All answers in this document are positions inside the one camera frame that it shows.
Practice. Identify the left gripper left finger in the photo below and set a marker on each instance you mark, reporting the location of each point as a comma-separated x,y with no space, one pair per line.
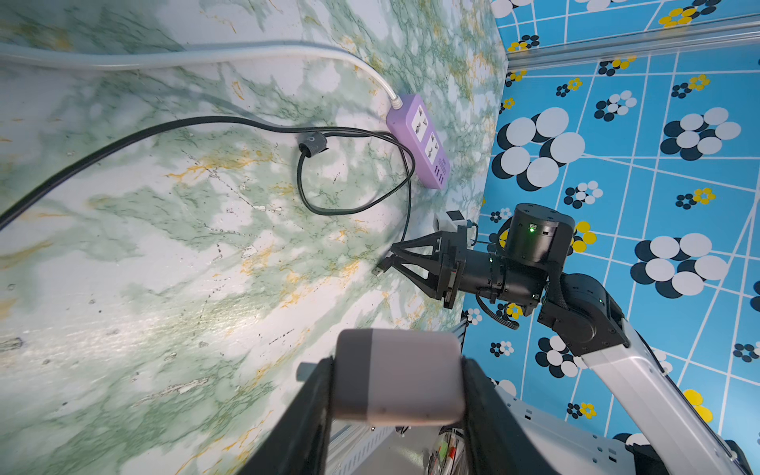
299,442

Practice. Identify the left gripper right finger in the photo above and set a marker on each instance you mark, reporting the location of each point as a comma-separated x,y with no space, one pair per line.
495,442

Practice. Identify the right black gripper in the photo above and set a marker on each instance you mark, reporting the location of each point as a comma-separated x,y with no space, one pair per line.
450,250

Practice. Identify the pink usb charger cube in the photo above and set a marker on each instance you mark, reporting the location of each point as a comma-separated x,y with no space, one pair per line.
398,378

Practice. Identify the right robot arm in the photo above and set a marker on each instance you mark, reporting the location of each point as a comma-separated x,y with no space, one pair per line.
528,271

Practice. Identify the purple power strip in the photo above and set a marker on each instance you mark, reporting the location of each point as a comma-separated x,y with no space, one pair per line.
413,127

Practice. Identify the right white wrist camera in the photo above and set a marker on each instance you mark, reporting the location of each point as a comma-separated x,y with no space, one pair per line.
451,221

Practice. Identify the right corner aluminium post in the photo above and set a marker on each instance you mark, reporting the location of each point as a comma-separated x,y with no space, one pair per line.
724,33

